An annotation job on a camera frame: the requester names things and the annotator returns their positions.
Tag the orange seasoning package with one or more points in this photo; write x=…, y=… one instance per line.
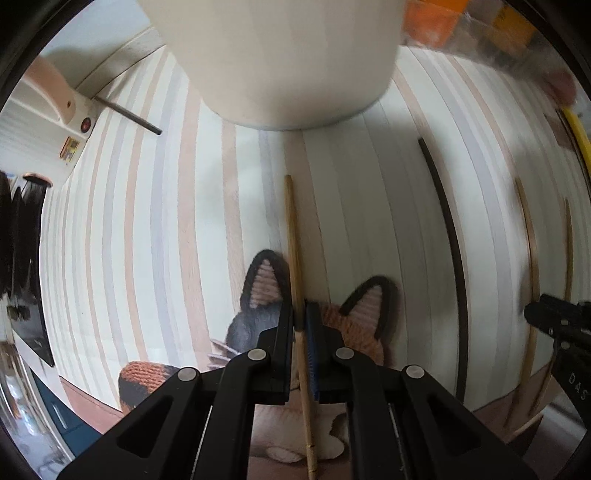
x=434, y=18

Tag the thin dark chopstick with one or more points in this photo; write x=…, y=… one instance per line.
x=450, y=217

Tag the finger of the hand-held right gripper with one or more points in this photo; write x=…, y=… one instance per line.
x=563, y=318

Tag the cream ribbed utensil holder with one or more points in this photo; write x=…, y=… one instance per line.
x=277, y=60

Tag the striped cat print tablecloth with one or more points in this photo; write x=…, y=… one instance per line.
x=161, y=230

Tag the thick black chopstick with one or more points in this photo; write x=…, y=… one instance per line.
x=131, y=116

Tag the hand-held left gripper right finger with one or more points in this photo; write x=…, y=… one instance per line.
x=314, y=350

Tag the yellow box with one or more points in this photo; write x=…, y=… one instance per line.
x=582, y=138

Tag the blue cabinet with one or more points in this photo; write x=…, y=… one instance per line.
x=69, y=415

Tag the brown card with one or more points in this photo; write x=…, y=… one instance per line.
x=558, y=129

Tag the clear plastic tray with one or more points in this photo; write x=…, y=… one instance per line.
x=498, y=50

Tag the black frying pan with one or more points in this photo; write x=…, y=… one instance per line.
x=25, y=221

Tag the light wooden chopstick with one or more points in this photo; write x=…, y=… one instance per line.
x=294, y=258

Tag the white pink electric kettle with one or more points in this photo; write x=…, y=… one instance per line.
x=27, y=124

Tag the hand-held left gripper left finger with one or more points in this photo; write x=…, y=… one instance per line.
x=281, y=350

